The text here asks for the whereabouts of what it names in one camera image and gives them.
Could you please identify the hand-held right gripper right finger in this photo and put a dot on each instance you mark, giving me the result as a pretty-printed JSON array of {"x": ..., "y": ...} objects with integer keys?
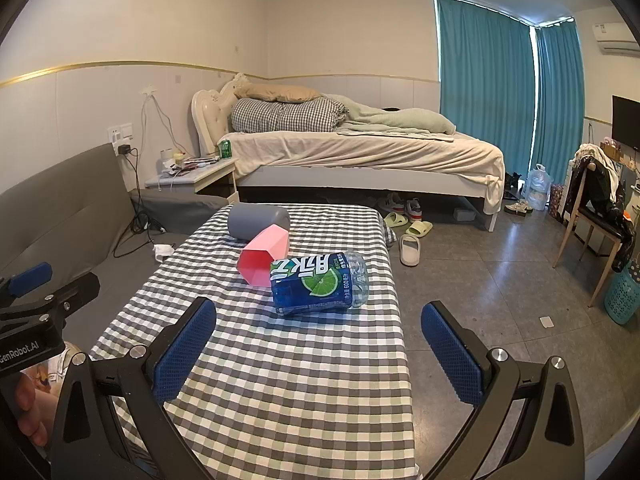
[{"x": 452, "y": 355}]

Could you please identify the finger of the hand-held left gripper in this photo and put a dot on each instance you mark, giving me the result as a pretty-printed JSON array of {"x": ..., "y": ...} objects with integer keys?
[
  {"x": 75, "y": 292},
  {"x": 30, "y": 278}
]

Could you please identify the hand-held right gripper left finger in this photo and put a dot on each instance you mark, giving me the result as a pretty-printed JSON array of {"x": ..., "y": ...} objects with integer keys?
[{"x": 182, "y": 355}]

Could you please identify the pink cup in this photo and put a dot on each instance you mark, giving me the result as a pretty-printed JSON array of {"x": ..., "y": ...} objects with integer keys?
[{"x": 260, "y": 260}]

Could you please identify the grey cup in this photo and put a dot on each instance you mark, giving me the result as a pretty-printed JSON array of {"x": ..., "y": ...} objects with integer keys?
[{"x": 255, "y": 220}]

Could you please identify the person's left hand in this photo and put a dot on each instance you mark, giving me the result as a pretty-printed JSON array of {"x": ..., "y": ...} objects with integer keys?
[{"x": 27, "y": 407}]

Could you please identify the grey sofa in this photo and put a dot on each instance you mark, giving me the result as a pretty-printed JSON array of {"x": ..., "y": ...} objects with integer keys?
[{"x": 60, "y": 210}]

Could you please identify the white cloth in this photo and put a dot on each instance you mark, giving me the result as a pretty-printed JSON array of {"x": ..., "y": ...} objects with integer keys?
[{"x": 162, "y": 252}]

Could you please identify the white paper scrap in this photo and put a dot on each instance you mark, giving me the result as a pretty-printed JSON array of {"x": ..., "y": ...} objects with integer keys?
[{"x": 546, "y": 321}]

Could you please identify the white slipper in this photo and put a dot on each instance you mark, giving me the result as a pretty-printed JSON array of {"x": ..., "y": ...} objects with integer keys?
[{"x": 410, "y": 252}]

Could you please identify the checkered tablecloth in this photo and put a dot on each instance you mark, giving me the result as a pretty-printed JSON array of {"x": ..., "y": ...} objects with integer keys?
[{"x": 300, "y": 385}]

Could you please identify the green slipper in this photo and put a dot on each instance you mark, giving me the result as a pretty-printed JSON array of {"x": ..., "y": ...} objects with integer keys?
[
  {"x": 395, "y": 221},
  {"x": 419, "y": 230}
]

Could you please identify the grey box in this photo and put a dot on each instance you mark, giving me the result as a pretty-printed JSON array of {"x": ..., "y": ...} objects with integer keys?
[{"x": 464, "y": 214}]

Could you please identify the blue label plastic bottle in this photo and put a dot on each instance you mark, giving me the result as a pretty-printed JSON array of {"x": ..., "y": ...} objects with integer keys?
[{"x": 310, "y": 285}]

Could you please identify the black charger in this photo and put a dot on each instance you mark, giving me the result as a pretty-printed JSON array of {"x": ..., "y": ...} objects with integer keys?
[{"x": 124, "y": 150}]

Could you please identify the white sneaker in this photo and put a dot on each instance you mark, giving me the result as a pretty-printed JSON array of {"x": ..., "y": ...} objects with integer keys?
[
  {"x": 414, "y": 209},
  {"x": 391, "y": 205}
]

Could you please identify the beige shoes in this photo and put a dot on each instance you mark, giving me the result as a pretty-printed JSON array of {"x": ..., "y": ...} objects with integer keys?
[{"x": 517, "y": 208}]

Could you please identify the white jar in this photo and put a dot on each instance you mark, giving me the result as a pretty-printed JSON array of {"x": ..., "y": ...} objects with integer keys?
[{"x": 167, "y": 156}]

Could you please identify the white nightstand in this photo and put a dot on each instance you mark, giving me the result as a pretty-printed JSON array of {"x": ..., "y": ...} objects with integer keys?
[{"x": 210, "y": 172}]

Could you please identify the teal laundry basket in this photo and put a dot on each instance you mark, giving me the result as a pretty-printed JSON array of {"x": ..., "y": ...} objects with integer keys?
[{"x": 624, "y": 295}]

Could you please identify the wooden chair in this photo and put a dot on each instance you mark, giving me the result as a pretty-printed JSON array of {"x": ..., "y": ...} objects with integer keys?
[{"x": 590, "y": 232}]

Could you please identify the clear water jug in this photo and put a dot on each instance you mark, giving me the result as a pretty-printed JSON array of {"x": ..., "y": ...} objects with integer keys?
[{"x": 537, "y": 190}]

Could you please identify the patterned gift bag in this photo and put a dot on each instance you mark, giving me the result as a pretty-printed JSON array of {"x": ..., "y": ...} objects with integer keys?
[{"x": 556, "y": 201}]

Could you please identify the green can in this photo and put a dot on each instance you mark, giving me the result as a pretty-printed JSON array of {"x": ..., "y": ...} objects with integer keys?
[{"x": 225, "y": 150}]

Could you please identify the white bed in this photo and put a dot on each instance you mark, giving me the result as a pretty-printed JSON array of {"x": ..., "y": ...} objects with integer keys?
[{"x": 375, "y": 157}]

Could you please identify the clothes pile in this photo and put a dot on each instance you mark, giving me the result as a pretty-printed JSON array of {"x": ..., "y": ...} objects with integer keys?
[{"x": 607, "y": 185}]

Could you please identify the light green blanket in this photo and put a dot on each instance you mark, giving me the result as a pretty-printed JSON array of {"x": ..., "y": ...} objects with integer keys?
[{"x": 395, "y": 117}]

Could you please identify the checkered quilt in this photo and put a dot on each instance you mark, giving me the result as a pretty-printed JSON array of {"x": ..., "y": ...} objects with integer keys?
[{"x": 285, "y": 115}]

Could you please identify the wide teal curtain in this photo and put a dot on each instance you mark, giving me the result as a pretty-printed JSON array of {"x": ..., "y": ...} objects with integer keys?
[{"x": 482, "y": 85}]

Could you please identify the narrow teal curtain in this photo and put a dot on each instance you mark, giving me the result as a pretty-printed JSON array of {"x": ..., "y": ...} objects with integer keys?
[{"x": 557, "y": 100}]

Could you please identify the beige pillow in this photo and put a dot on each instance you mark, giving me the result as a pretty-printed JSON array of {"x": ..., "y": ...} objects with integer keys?
[{"x": 280, "y": 92}]

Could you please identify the black television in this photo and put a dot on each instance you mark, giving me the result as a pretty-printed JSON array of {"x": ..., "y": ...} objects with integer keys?
[{"x": 626, "y": 122}]

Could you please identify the white air conditioner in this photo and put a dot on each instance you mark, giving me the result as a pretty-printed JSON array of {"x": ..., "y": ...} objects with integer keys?
[{"x": 617, "y": 40}]

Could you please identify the white wall socket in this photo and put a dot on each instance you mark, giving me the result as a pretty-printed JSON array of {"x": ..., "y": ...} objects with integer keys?
[{"x": 120, "y": 133}]

